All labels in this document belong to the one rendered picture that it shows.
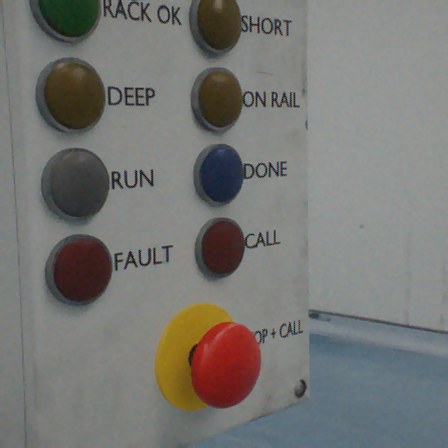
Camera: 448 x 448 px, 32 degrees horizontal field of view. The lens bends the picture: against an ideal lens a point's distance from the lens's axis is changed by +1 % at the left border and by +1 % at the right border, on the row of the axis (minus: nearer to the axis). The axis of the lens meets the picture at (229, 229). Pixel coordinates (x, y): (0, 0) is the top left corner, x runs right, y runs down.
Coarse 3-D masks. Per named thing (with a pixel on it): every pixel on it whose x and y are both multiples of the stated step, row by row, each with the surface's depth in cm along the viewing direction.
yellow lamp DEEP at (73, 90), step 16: (64, 64) 31; (80, 64) 31; (48, 80) 30; (64, 80) 31; (80, 80) 31; (96, 80) 32; (48, 96) 30; (64, 96) 31; (80, 96) 31; (96, 96) 32; (64, 112) 31; (80, 112) 31; (96, 112) 32
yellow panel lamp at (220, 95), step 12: (216, 72) 36; (204, 84) 36; (216, 84) 36; (228, 84) 37; (204, 96) 36; (216, 96) 36; (228, 96) 37; (240, 96) 37; (204, 108) 36; (216, 108) 36; (228, 108) 37; (240, 108) 37; (216, 120) 36; (228, 120) 37
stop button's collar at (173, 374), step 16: (208, 304) 38; (176, 320) 36; (192, 320) 37; (208, 320) 38; (224, 320) 38; (176, 336) 36; (192, 336) 37; (160, 352) 36; (176, 352) 36; (160, 368) 36; (176, 368) 36; (160, 384) 36; (176, 384) 37; (176, 400) 37; (192, 400) 37
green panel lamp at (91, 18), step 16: (48, 0) 30; (64, 0) 30; (80, 0) 31; (96, 0) 31; (48, 16) 30; (64, 16) 30; (80, 16) 31; (96, 16) 32; (64, 32) 31; (80, 32) 31
